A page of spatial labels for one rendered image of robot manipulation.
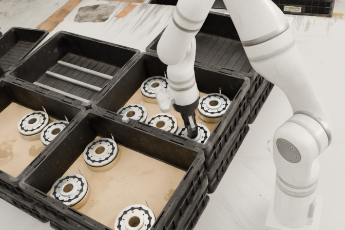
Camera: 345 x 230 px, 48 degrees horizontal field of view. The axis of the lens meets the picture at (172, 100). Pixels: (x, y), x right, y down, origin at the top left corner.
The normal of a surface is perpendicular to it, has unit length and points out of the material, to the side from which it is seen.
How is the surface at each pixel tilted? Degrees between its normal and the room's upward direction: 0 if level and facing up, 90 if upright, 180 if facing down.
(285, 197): 89
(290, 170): 92
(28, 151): 0
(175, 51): 81
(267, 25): 62
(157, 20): 0
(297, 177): 90
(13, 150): 0
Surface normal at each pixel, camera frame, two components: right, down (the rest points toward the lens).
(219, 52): -0.15, -0.71
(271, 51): -0.15, 0.38
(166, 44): -0.49, 0.39
